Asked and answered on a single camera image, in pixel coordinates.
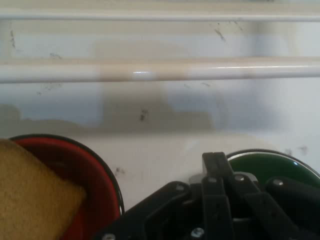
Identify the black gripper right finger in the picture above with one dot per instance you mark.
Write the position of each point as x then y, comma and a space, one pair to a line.
275, 207

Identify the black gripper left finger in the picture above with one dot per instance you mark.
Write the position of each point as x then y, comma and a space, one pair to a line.
212, 200

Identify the green bowl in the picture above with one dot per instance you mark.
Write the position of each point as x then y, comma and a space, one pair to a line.
265, 165

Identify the red bowl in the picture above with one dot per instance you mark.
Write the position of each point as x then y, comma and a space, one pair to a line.
100, 182

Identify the thick white rack bar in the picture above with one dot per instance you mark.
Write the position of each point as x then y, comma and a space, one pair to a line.
160, 71

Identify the yellow sponge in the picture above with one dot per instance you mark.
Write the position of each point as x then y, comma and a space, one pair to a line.
32, 190

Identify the thin white rack bar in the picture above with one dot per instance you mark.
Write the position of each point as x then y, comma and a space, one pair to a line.
160, 16

